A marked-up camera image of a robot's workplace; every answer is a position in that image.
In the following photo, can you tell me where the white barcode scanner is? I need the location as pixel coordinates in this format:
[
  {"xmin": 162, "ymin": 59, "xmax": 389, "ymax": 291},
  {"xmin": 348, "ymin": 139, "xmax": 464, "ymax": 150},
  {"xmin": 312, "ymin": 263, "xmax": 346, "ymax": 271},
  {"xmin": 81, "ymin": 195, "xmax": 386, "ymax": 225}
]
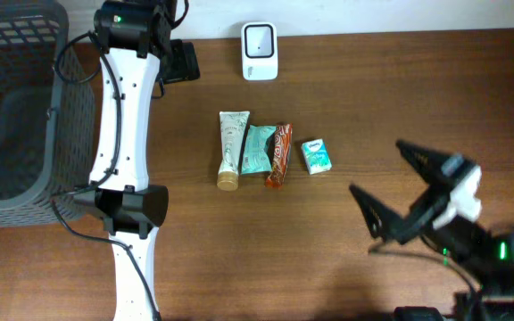
[{"xmin": 241, "ymin": 21, "xmax": 278, "ymax": 81}]

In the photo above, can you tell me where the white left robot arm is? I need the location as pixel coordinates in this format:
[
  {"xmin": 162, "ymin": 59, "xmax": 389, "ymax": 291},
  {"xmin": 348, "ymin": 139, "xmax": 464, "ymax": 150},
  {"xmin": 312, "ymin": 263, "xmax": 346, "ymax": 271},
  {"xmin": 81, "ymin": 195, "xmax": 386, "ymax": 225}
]
[{"xmin": 74, "ymin": 0, "xmax": 200, "ymax": 320}]

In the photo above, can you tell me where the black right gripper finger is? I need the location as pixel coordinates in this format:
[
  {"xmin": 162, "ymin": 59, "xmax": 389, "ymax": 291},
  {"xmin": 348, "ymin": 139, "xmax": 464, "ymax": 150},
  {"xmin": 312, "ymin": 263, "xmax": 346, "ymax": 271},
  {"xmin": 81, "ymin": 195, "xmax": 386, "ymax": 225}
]
[
  {"xmin": 395, "ymin": 140, "xmax": 449, "ymax": 184},
  {"xmin": 349, "ymin": 185, "xmax": 403, "ymax": 242}
]

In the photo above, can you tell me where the white tube with gold cap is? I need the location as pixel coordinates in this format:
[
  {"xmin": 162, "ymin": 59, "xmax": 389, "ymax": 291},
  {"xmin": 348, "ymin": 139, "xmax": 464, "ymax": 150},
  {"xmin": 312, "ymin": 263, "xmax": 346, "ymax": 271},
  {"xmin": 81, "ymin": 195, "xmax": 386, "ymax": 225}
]
[{"xmin": 217, "ymin": 111, "xmax": 250, "ymax": 192}]

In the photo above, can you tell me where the red snack bar wrapper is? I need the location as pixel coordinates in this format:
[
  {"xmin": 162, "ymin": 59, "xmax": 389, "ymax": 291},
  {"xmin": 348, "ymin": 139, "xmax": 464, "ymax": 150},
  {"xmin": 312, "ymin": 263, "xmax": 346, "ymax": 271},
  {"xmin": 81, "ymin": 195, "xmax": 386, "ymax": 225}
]
[{"xmin": 265, "ymin": 123, "xmax": 293, "ymax": 188}]

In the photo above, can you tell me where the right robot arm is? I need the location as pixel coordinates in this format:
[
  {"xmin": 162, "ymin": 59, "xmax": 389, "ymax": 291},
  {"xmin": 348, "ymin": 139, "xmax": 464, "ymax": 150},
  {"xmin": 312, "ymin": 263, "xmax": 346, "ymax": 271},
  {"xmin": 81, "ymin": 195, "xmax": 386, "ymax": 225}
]
[{"xmin": 350, "ymin": 140, "xmax": 514, "ymax": 320}]

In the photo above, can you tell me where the small Kleenex tissue pack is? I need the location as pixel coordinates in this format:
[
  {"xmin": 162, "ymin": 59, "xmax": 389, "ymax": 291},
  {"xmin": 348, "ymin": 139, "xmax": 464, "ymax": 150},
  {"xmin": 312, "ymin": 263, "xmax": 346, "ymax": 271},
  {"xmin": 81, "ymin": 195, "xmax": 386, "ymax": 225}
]
[{"xmin": 302, "ymin": 138, "xmax": 332, "ymax": 175}]

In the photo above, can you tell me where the teal snack packet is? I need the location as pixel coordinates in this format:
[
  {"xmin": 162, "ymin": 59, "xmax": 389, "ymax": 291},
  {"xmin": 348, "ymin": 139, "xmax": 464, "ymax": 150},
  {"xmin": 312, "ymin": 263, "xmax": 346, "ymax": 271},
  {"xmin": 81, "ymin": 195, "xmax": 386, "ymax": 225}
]
[{"xmin": 241, "ymin": 125, "xmax": 276, "ymax": 175}]

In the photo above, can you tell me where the grey plastic mesh basket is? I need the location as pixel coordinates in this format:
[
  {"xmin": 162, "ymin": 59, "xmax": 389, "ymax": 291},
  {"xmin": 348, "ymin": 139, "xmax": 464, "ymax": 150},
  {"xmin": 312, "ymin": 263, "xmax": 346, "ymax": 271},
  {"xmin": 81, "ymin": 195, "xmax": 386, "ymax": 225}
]
[{"xmin": 0, "ymin": 1, "xmax": 95, "ymax": 227}]

